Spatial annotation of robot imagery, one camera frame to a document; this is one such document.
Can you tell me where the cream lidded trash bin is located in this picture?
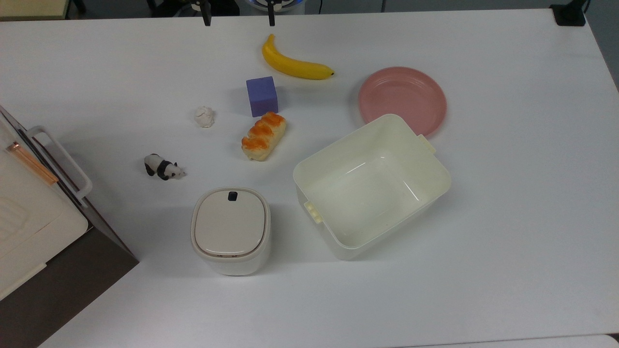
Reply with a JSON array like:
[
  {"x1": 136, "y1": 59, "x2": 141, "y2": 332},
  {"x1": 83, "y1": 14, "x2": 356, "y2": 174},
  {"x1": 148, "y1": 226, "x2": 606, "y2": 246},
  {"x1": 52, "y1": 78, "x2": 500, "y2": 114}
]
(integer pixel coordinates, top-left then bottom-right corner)
[{"x1": 190, "y1": 187, "x2": 272, "y2": 276}]

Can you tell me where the panda toy figure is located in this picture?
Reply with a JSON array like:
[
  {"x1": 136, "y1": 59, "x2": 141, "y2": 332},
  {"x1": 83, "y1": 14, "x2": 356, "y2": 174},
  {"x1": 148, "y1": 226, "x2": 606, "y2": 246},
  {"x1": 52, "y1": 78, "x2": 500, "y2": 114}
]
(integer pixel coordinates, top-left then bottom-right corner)
[{"x1": 144, "y1": 153, "x2": 187, "y2": 181}]

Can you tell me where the cream open plastic box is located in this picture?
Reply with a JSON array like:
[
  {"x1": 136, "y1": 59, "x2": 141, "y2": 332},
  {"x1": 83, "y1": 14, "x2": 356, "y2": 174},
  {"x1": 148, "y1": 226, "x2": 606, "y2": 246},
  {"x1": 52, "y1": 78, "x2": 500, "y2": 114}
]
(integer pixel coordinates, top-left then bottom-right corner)
[{"x1": 293, "y1": 114, "x2": 453, "y2": 261}]

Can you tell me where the pink plate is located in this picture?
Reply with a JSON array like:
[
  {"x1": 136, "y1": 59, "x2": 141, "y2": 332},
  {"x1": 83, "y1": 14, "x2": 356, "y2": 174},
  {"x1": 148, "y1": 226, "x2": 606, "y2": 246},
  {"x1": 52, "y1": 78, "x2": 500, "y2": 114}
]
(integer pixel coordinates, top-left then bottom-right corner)
[{"x1": 358, "y1": 66, "x2": 447, "y2": 140}]

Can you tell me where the white drawer handle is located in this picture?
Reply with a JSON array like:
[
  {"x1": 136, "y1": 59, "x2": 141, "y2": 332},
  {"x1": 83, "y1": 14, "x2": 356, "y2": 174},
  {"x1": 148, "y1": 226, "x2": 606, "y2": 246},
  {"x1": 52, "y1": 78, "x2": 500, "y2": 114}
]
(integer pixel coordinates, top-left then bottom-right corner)
[{"x1": 27, "y1": 125, "x2": 93, "y2": 201}]

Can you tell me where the orange glazed bread loaf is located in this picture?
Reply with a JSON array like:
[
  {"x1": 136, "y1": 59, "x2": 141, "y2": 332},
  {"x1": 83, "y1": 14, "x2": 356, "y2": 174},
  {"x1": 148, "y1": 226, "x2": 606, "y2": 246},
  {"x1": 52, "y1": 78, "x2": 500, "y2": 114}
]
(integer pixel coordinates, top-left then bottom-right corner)
[{"x1": 241, "y1": 111, "x2": 287, "y2": 161}]

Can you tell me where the copper strip handle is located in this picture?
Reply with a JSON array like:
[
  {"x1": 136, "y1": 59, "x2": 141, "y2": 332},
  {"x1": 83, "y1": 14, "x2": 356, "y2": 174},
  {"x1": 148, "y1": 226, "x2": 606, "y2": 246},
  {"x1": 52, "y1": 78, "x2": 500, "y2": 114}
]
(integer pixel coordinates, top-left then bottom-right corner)
[{"x1": 6, "y1": 142, "x2": 59, "y2": 186}]

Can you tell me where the cream storage box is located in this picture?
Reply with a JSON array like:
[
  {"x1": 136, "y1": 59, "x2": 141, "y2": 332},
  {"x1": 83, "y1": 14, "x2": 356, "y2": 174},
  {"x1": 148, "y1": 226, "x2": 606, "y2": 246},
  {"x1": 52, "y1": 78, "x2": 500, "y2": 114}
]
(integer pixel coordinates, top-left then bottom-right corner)
[{"x1": 0, "y1": 114, "x2": 90, "y2": 301}]

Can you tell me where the yellow banana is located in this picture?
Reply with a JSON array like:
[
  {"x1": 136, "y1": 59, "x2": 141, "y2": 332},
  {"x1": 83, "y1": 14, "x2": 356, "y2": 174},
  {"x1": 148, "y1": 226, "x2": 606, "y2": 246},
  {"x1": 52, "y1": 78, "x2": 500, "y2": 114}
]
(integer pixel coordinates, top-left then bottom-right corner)
[{"x1": 262, "y1": 33, "x2": 336, "y2": 81}]

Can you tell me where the black table clamp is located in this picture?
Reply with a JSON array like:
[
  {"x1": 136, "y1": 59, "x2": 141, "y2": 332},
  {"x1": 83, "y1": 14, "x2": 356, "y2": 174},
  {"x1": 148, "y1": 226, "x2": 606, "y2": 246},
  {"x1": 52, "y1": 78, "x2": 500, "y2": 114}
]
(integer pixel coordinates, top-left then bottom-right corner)
[{"x1": 550, "y1": 0, "x2": 588, "y2": 27}]

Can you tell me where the crumpled white paper ball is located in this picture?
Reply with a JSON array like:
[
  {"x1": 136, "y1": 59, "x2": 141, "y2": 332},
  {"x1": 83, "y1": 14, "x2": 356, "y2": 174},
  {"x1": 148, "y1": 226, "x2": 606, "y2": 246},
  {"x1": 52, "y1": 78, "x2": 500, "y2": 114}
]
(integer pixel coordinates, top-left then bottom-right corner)
[{"x1": 194, "y1": 106, "x2": 216, "y2": 129}]

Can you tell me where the purple cube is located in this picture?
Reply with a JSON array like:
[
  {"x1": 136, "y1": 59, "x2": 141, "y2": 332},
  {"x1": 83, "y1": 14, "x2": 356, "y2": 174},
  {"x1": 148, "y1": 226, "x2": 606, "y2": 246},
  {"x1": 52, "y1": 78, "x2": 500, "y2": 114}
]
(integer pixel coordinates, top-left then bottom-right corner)
[{"x1": 246, "y1": 76, "x2": 280, "y2": 118}]

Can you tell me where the beige desk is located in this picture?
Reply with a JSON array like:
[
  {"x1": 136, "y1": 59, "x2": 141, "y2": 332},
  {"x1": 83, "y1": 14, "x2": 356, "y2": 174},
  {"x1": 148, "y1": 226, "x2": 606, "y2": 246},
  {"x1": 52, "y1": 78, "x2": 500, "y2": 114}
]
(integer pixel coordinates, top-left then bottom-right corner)
[{"x1": 0, "y1": 0, "x2": 71, "y2": 21}]

